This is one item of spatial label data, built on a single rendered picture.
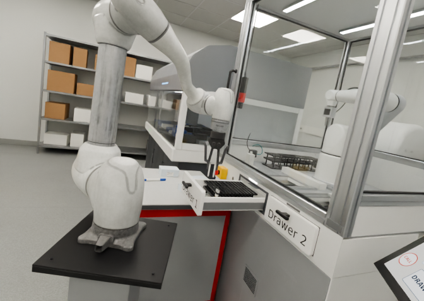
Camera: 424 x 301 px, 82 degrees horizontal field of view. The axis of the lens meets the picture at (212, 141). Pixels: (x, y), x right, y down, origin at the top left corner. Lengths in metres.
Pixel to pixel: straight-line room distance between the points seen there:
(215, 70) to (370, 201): 1.44
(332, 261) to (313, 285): 0.13
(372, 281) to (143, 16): 1.22
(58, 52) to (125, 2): 4.13
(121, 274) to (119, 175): 0.29
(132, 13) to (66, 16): 4.65
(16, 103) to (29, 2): 1.73
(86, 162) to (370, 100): 0.98
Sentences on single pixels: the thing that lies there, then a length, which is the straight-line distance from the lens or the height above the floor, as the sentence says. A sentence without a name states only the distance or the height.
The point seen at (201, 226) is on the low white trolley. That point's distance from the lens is 1.43.
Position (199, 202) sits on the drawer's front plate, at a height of 0.88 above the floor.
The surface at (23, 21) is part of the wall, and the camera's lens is 5.61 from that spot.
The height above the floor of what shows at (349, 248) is 0.90.
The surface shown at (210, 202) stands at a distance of 1.09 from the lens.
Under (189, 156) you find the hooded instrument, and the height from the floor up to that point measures 0.86.
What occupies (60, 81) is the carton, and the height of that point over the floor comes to 1.26.
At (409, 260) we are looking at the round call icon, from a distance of 0.76.
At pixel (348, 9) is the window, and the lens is 1.09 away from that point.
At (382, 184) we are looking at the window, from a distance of 1.01.
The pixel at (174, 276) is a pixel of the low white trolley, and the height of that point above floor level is 0.33.
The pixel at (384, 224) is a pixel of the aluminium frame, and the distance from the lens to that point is 1.08.
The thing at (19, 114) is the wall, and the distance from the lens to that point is 5.59.
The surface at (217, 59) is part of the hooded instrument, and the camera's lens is 2.00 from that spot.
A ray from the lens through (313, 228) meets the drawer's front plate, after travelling 0.98.
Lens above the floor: 1.29
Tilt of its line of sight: 8 degrees down
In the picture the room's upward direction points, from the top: 10 degrees clockwise
